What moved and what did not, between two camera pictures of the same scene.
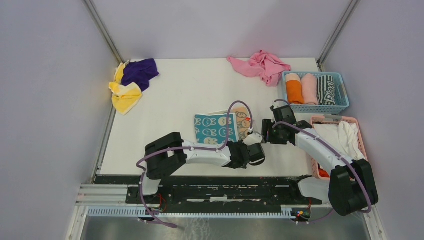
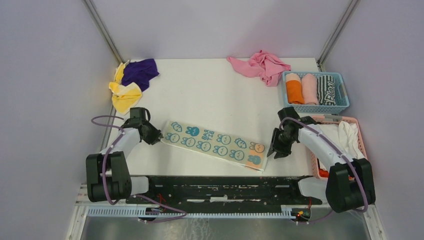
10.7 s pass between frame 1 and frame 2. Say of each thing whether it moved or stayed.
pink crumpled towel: stayed
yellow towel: stayed
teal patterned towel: moved
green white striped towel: stayed
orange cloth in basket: stayed
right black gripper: moved
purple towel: stayed
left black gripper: moved
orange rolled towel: stayed
